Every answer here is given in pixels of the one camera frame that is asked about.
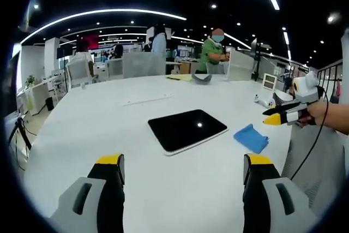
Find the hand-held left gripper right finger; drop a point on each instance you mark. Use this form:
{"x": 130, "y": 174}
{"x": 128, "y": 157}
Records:
{"x": 268, "y": 197}

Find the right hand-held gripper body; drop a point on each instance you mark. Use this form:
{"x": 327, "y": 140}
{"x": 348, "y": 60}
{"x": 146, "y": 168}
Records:
{"x": 304, "y": 95}

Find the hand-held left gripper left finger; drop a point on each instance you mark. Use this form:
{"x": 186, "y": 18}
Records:
{"x": 87, "y": 197}

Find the blue cleaning cloth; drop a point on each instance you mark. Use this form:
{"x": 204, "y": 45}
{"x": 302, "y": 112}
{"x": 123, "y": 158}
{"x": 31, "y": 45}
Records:
{"x": 251, "y": 138}

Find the black tablet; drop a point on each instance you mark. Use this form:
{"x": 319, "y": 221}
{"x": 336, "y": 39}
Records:
{"x": 187, "y": 130}

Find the person's right hand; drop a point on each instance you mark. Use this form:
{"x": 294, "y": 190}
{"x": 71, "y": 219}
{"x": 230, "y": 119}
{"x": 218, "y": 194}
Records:
{"x": 317, "y": 113}

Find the white framed box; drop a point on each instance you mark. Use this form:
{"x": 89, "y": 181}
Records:
{"x": 269, "y": 81}

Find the grey mesh office chair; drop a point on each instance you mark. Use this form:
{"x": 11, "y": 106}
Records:
{"x": 313, "y": 173}

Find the white desk partition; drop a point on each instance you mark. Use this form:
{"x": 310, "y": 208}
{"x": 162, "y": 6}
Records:
{"x": 240, "y": 65}

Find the grey headset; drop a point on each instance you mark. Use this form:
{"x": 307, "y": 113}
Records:
{"x": 201, "y": 78}

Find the black tripod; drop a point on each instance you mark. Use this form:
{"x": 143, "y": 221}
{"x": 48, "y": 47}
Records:
{"x": 19, "y": 132}

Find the black waste bin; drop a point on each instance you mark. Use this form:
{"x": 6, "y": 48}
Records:
{"x": 49, "y": 103}

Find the yellow paper sheet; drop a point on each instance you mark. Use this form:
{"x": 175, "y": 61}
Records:
{"x": 178, "y": 77}

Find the white office chair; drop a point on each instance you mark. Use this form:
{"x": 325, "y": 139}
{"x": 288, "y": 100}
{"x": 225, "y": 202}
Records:
{"x": 77, "y": 73}

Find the potted green plant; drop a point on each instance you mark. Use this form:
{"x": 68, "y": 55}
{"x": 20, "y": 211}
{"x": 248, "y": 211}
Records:
{"x": 30, "y": 80}

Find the grey desk partition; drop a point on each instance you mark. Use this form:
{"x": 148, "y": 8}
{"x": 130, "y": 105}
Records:
{"x": 144, "y": 65}

